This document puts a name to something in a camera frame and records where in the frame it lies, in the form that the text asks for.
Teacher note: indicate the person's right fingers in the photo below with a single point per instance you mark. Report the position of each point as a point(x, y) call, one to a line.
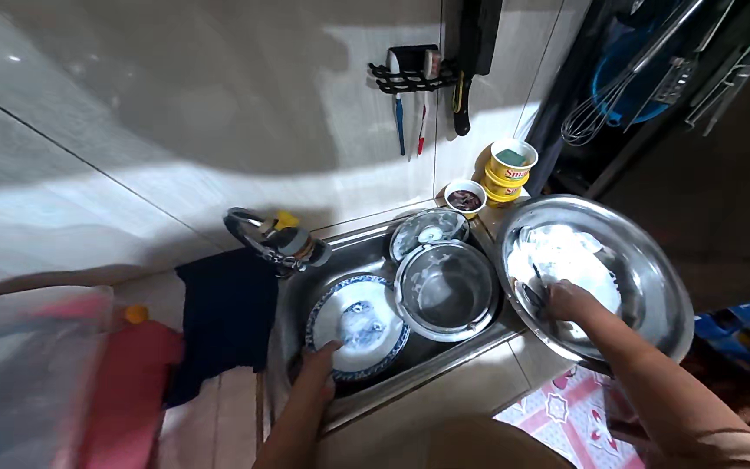
point(549, 301)

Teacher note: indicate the red toothbrush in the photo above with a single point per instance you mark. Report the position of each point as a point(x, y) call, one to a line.
point(422, 130)

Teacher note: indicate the small orange object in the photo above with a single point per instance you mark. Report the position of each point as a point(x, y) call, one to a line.
point(136, 314)

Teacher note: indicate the pink patterned floor mat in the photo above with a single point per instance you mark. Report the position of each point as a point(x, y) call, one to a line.
point(577, 417)

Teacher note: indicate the white dishes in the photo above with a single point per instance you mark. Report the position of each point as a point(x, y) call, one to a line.
point(560, 251)

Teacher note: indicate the person's right hand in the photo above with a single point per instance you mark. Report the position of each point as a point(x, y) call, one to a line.
point(569, 303)

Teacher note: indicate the yellow sponge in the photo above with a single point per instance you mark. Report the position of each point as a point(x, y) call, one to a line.
point(287, 219)

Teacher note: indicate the blue plastic basin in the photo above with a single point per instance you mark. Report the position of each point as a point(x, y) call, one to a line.
point(652, 115)

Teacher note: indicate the white tub, dark red contents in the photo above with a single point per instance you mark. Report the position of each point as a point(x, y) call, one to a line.
point(464, 198)

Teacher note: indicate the person's left hand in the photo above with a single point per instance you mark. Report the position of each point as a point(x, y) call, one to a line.
point(320, 370)

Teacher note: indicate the black cleaver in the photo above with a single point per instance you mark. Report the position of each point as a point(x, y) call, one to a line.
point(480, 36)

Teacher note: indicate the white plate with blue rim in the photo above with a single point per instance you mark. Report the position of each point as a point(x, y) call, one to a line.
point(365, 355)

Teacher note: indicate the black wall rack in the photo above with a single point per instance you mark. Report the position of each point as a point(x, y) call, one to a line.
point(407, 82)

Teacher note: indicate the large round metal basin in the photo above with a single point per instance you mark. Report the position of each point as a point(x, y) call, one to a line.
point(658, 299)

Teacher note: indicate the navy blue cloth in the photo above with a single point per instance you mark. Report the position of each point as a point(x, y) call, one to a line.
point(225, 312)

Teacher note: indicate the yellow tub with white rim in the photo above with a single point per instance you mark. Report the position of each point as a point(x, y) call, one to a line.
point(504, 170)

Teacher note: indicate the stainless steel sink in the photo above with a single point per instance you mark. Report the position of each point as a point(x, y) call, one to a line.
point(349, 413)

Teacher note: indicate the person's left forearm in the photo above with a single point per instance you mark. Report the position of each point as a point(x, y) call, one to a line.
point(297, 420)

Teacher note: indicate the chrome faucet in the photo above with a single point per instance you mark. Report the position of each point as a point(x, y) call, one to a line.
point(248, 240)

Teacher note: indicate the green scouring pad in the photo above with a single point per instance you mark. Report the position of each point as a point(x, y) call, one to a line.
point(512, 157)

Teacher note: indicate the person's body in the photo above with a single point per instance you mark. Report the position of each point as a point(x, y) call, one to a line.
point(479, 446)

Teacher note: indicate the metal tongs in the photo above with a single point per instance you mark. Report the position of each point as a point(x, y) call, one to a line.
point(720, 96)

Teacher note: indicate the person's left thumb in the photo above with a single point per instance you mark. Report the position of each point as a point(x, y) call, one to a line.
point(331, 348)

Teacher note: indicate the dark brown cabinet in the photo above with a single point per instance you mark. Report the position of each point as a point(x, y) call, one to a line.
point(707, 208)

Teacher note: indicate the round metal pot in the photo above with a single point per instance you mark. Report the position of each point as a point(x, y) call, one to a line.
point(446, 293)

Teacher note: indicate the person's right forearm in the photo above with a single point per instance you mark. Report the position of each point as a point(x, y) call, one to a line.
point(661, 384)

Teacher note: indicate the blue plastic crate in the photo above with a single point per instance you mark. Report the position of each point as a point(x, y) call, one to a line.
point(749, 319)

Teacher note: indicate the blue toothbrush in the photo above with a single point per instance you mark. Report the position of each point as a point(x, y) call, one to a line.
point(400, 124)

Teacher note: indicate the translucent plastic container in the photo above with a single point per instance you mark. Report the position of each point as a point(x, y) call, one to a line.
point(17, 371)

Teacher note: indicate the metal spoon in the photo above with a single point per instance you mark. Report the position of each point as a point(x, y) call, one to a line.
point(532, 294)

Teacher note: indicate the metal whisk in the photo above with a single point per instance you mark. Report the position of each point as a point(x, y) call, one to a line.
point(635, 66)

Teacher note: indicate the red cloth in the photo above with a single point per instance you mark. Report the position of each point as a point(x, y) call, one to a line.
point(127, 384)

